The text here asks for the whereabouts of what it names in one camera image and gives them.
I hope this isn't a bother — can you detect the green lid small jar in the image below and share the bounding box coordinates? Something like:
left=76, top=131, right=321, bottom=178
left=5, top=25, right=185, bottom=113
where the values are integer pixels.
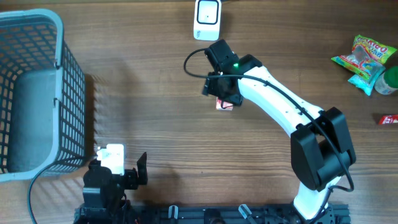
left=374, top=66, right=398, bottom=95

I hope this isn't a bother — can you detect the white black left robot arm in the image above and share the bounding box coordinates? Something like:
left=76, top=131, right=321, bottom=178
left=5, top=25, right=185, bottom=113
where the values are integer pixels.
left=73, top=153, right=148, bottom=224

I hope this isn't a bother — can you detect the grey plastic shopping basket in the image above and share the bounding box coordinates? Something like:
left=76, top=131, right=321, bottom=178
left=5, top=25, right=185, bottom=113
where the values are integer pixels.
left=1, top=9, right=86, bottom=182

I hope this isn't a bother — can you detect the white barcode scanner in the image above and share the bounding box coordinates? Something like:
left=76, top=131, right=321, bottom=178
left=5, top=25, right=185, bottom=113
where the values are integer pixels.
left=193, top=0, right=222, bottom=41

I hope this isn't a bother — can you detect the small red white box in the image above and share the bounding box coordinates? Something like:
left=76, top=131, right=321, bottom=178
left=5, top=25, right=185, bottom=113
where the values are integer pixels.
left=216, top=97, right=233, bottom=111

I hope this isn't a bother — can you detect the black aluminium mounting rail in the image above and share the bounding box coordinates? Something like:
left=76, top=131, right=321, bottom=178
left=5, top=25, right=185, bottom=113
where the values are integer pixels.
left=74, top=203, right=351, bottom=224

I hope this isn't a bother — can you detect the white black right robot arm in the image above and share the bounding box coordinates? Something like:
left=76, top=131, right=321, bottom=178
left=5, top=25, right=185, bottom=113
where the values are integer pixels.
left=203, top=40, right=356, bottom=223

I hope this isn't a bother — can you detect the red Nescafe coffee stick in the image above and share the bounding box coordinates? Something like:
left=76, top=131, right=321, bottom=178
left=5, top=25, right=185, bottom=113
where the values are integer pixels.
left=379, top=114, right=398, bottom=125

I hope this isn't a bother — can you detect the Haribo gummy candy bag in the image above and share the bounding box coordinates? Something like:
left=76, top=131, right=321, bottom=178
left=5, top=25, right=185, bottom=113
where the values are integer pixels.
left=331, top=35, right=397, bottom=80

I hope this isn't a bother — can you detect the light blue tissue pack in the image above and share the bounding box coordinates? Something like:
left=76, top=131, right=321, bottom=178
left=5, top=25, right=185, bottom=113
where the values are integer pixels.
left=348, top=67, right=386, bottom=96

